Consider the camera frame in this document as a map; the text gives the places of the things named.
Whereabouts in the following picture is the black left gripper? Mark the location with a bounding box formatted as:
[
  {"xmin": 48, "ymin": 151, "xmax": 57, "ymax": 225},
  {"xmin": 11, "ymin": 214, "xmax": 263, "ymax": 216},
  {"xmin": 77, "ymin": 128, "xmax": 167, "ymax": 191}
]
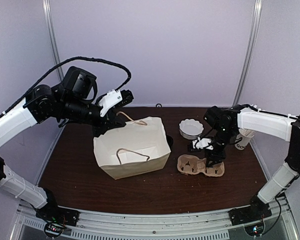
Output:
[{"xmin": 59, "ymin": 95, "xmax": 127, "ymax": 139}]

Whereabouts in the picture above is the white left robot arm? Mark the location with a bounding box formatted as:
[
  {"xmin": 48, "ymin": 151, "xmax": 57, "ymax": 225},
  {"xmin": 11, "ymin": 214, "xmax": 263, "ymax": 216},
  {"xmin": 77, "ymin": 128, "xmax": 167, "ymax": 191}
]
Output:
[{"xmin": 0, "ymin": 66, "xmax": 134, "ymax": 222}]

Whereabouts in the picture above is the black coffee lid on table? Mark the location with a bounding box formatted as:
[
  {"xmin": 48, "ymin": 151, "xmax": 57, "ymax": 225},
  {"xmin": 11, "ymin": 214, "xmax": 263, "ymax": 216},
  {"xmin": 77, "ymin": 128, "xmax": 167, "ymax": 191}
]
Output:
[{"xmin": 166, "ymin": 135, "xmax": 174, "ymax": 148}]

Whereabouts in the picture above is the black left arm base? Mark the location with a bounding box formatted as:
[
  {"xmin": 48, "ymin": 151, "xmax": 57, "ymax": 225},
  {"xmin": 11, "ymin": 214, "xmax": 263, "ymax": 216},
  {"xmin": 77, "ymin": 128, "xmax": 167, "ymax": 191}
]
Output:
[{"xmin": 34, "ymin": 205, "xmax": 80, "ymax": 227}]

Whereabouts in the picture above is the white scalloped bowl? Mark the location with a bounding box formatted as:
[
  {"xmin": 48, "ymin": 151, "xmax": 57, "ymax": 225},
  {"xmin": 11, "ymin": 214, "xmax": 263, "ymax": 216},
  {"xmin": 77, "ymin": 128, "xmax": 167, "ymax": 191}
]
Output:
[{"xmin": 178, "ymin": 118, "xmax": 204, "ymax": 140}]

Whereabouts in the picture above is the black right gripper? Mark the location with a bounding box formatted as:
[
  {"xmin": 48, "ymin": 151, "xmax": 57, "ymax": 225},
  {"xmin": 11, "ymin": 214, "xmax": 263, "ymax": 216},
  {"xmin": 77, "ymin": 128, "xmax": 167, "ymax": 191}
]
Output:
[{"xmin": 204, "ymin": 127, "xmax": 237, "ymax": 168}]

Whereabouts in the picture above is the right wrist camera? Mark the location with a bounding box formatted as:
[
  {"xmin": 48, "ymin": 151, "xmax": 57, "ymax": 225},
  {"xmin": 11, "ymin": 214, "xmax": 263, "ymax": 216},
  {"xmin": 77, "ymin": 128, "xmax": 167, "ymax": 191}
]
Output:
[{"xmin": 187, "ymin": 137, "xmax": 214, "ymax": 152}]

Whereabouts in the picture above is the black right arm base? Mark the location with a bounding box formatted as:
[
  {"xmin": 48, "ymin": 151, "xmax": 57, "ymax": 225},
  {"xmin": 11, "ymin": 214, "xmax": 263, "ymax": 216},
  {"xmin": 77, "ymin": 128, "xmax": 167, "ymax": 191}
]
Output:
[{"xmin": 228, "ymin": 206, "xmax": 272, "ymax": 226}]

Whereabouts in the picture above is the brown cardboard cup carrier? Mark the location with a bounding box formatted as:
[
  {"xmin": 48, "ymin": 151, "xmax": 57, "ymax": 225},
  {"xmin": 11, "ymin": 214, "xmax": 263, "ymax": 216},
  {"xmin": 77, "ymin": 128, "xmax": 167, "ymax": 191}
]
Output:
[{"xmin": 177, "ymin": 154, "xmax": 225, "ymax": 178}]

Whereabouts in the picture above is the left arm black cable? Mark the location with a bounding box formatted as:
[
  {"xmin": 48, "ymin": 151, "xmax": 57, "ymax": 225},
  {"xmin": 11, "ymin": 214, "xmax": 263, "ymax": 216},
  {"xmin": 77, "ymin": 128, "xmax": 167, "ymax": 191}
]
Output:
[{"xmin": 1, "ymin": 56, "xmax": 132, "ymax": 116}]

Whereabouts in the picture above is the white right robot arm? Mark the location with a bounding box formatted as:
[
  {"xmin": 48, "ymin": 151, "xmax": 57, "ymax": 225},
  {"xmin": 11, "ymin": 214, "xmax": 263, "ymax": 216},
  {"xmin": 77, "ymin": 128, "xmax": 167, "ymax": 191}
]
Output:
[{"xmin": 203, "ymin": 104, "xmax": 300, "ymax": 221}]

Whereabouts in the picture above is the brown paper bag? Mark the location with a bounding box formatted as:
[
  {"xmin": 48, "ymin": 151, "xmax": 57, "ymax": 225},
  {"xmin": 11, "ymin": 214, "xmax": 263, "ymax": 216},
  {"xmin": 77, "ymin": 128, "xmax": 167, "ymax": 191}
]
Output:
[{"xmin": 93, "ymin": 116, "xmax": 171, "ymax": 180}]

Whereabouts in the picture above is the paper cup holding straws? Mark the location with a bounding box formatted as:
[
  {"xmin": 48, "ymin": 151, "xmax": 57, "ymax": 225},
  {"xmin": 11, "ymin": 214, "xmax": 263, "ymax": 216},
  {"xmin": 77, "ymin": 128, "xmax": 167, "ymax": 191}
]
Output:
[{"xmin": 234, "ymin": 128, "xmax": 256, "ymax": 151}]

